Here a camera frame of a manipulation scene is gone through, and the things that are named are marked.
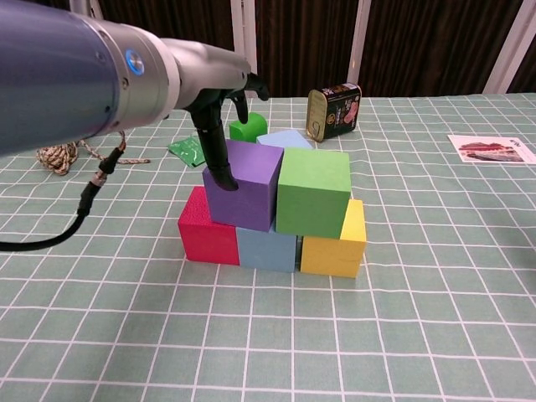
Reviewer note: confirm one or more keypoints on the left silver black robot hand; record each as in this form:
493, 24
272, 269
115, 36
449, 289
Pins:
205, 71

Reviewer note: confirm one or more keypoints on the light blue foam cube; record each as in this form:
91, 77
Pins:
289, 140
268, 251

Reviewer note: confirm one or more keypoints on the purple foam cube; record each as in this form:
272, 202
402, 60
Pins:
251, 197

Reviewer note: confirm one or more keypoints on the green foam cube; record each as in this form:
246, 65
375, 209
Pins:
312, 197

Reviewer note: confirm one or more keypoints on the pink foam cube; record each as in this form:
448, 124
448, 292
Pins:
205, 243

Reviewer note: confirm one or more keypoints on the yellow foam cube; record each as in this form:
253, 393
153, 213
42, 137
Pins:
331, 255

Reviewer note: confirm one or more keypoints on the green plastic building brick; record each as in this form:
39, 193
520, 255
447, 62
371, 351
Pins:
253, 127

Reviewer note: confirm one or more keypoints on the green foil sachet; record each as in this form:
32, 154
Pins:
186, 148

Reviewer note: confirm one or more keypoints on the black luncheon meat tin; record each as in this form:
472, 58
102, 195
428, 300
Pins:
335, 113

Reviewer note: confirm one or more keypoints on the green checked tablecloth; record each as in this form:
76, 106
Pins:
335, 326

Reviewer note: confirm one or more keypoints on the postcard with red building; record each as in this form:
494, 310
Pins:
490, 148

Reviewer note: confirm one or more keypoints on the white metal frame post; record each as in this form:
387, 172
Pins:
514, 42
245, 29
86, 7
359, 42

